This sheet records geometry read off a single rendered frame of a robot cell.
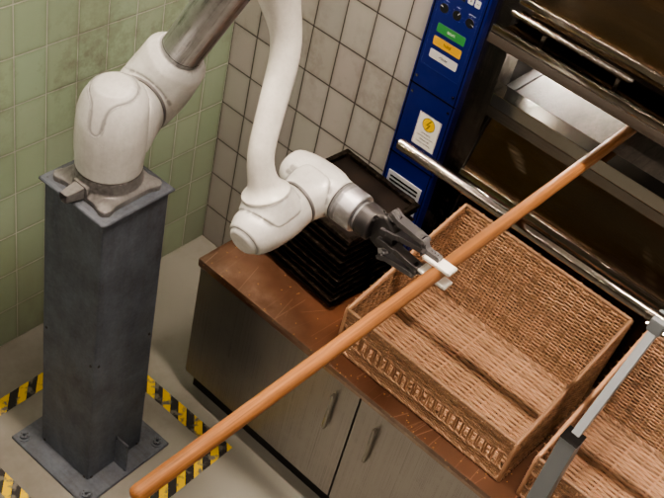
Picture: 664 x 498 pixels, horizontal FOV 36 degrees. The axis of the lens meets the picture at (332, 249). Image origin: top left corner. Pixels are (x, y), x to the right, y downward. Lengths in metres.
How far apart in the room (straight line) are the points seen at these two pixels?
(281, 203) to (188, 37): 0.46
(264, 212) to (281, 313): 0.76
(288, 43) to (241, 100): 1.35
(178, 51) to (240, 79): 1.01
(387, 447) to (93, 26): 1.35
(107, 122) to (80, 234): 0.31
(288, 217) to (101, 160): 0.46
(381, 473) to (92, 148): 1.15
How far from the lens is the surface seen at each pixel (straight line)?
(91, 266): 2.46
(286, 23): 2.01
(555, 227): 2.73
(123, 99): 2.25
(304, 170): 2.17
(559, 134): 2.65
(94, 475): 3.10
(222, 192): 3.62
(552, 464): 2.30
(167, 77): 2.36
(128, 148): 2.29
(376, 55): 2.91
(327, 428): 2.85
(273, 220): 2.06
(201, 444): 1.69
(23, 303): 3.34
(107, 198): 2.36
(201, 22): 2.28
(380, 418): 2.67
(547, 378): 2.86
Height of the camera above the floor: 2.57
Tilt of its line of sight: 42 degrees down
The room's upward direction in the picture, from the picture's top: 15 degrees clockwise
